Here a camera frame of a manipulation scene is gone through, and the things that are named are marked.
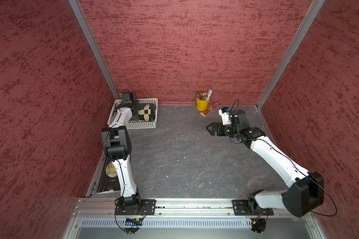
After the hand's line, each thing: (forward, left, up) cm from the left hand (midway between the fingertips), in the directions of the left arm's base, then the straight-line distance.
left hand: (138, 108), depth 102 cm
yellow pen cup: (+13, -46, -9) cm, 49 cm away
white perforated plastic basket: (-8, +2, -8) cm, 12 cm away
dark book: (-46, +9, -11) cm, 48 cm away
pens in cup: (+9, -47, +4) cm, 48 cm away
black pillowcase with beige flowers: (-1, -5, -3) cm, 6 cm away
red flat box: (+13, -56, -11) cm, 58 cm away
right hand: (-23, -48, +8) cm, 54 cm away
